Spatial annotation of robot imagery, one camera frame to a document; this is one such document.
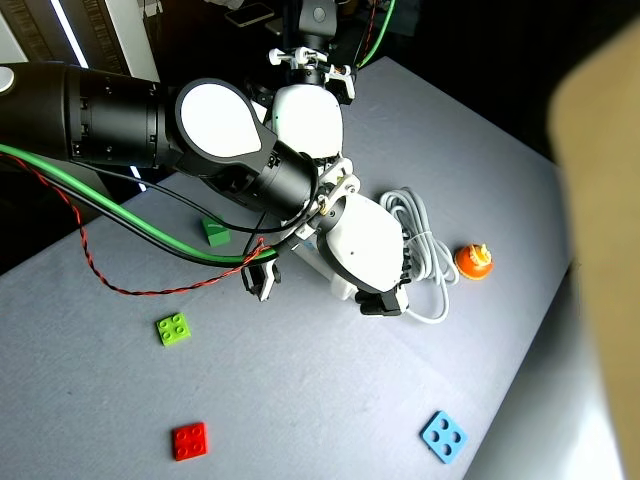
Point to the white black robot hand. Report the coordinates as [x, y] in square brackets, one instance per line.
[307, 120]
[362, 245]

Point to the white power strip blue sockets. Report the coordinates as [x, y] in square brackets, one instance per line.
[342, 291]

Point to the dark smartphone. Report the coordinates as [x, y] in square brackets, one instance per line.
[250, 15]

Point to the green cube with white seven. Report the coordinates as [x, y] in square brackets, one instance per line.
[218, 239]

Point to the grey table cloth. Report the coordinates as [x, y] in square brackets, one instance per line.
[325, 390]

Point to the blue square four-hole block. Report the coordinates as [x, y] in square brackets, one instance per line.
[434, 425]

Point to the large green stud block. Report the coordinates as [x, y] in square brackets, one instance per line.
[173, 330]

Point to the blurred tan panel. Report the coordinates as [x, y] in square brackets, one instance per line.
[605, 250]

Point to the white light strip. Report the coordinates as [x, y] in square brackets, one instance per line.
[70, 35]

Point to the red stud block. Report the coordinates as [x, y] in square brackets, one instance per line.
[190, 442]

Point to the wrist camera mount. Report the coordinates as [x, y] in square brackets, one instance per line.
[262, 282]
[342, 82]

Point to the white upright post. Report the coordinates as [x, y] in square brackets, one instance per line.
[132, 35]

